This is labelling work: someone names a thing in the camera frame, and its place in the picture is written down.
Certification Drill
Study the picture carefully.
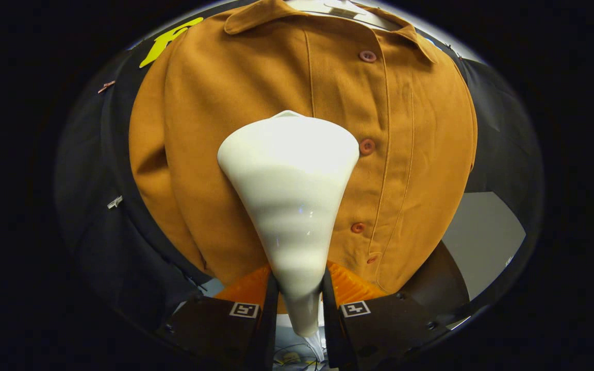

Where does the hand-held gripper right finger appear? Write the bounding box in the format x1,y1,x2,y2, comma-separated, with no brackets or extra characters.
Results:
322,260,450,368

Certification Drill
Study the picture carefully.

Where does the white mannequin torso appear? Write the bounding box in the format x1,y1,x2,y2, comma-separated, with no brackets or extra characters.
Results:
286,0,412,32

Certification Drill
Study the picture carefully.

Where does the orange button shirt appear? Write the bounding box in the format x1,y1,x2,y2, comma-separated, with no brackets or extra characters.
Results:
128,0,479,295

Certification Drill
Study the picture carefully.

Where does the white garment steamer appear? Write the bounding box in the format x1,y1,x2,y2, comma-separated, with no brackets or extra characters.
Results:
217,110,361,339

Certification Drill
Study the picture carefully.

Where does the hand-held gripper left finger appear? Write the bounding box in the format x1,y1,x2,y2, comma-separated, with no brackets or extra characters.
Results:
158,265,281,371

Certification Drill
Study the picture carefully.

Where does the grey side table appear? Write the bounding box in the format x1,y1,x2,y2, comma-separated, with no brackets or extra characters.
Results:
440,191,527,302

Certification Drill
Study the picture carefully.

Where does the black backdrop cloth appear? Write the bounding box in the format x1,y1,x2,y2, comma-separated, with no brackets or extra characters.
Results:
54,15,544,333

